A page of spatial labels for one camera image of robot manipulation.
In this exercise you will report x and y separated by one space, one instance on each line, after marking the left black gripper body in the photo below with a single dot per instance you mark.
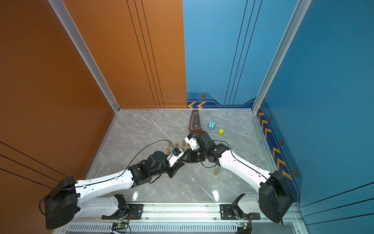
171 168

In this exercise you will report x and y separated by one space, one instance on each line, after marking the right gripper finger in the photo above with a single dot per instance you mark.
189 152
189 159

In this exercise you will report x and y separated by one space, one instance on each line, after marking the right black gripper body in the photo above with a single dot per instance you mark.
201 154

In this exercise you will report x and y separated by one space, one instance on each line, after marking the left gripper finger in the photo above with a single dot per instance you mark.
173 172
178 164

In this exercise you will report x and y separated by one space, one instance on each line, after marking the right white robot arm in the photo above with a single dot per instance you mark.
274 194

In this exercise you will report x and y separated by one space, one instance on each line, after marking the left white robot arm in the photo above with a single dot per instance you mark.
72 199

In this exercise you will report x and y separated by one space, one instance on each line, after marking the dark red metronome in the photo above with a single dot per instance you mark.
195 126

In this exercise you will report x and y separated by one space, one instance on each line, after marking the blue owl toy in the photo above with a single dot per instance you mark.
211 124

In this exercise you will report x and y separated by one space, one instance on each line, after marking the left green circuit board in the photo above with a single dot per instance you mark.
120 227

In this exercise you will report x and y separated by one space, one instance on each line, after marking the green circuit board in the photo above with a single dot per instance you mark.
120 227
244 228

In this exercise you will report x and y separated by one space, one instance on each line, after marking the right green circuit board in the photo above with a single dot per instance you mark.
244 228

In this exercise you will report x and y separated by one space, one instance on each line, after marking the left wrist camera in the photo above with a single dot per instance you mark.
174 156

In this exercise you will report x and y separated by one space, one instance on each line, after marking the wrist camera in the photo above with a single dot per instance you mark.
174 156
196 141

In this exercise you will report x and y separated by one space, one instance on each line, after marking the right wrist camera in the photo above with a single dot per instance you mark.
196 141

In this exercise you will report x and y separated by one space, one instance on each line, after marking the left black mount plate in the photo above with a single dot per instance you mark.
135 211

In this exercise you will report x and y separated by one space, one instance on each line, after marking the black mount plate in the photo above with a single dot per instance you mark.
135 211
228 212

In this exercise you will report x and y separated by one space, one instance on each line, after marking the right black mount plate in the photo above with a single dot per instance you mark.
228 212

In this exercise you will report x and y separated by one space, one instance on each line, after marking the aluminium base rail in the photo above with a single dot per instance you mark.
188 218

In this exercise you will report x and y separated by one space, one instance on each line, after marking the right aluminium corner post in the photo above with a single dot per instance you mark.
286 40

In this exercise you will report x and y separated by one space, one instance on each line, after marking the aluminium corner post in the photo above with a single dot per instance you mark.
70 27
286 40

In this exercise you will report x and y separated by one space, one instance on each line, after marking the left aluminium corner post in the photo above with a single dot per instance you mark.
70 27

